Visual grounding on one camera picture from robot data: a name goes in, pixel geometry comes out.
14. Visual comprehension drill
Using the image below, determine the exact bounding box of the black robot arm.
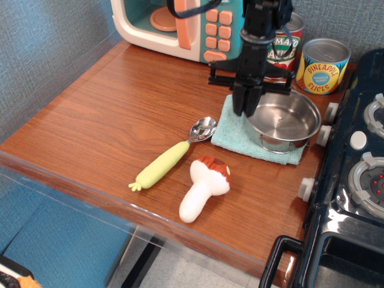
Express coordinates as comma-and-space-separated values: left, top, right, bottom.
208, 1, 295, 116

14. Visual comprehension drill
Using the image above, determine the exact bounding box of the plush white brown mushroom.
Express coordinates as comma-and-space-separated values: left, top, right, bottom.
179, 155, 232, 223

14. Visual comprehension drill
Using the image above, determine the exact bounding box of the stainless steel pot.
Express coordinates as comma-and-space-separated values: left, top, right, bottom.
243, 91, 322, 154

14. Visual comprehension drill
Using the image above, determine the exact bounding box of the spoon with green handle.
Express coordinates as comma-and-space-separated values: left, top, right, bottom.
128, 116, 217, 191

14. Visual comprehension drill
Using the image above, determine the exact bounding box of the orange black object corner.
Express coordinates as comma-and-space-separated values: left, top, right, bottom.
1, 255, 42, 288

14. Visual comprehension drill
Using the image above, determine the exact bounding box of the pineapple slices can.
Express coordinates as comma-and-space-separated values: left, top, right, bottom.
296, 38, 351, 95

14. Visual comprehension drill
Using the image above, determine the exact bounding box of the toy microwave teal white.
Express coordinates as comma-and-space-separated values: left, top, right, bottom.
111, 1, 244, 63

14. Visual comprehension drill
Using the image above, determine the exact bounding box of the black braided cable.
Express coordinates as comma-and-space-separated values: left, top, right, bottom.
166, 0, 224, 19

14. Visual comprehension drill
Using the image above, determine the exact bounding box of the teal folded cloth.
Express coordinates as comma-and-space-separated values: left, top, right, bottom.
211, 94, 304, 165

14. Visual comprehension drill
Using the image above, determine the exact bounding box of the tomato sauce can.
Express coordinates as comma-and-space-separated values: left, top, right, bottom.
267, 12, 305, 70

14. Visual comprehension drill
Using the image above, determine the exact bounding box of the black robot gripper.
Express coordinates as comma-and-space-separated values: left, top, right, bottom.
208, 29, 295, 117

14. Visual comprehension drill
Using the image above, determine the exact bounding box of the black toy stove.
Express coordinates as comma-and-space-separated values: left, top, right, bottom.
258, 49, 384, 288

